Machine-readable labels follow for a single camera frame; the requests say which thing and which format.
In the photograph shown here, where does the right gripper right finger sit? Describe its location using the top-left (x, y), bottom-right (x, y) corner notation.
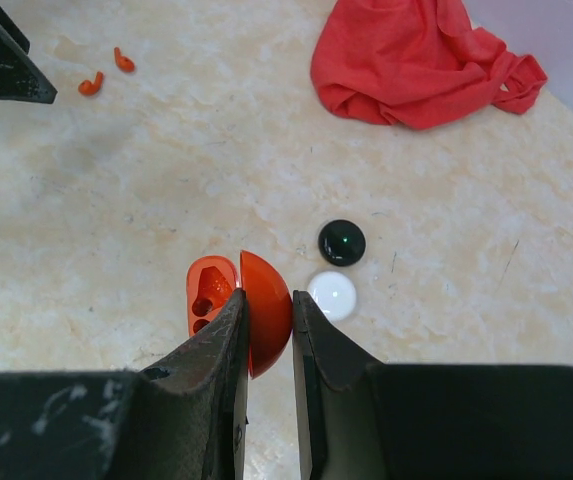
top-left (293, 291), bottom-right (573, 479)

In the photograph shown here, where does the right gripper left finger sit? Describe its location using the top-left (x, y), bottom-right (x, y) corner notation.
top-left (0, 290), bottom-right (249, 479)

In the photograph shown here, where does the orange earbud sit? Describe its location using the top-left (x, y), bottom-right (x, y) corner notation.
top-left (78, 71), bottom-right (104, 97)
top-left (113, 47), bottom-right (136, 73)

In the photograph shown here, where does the white earbud charging case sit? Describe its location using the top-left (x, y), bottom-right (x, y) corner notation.
top-left (307, 270), bottom-right (357, 322)

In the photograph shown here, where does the black earbud charging case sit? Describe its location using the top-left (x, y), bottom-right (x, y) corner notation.
top-left (318, 219), bottom-right (366, 267)

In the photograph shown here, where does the red crumpled cloth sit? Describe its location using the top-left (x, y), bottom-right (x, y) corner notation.
top-left (310, 1), bottom-right (548, 130)

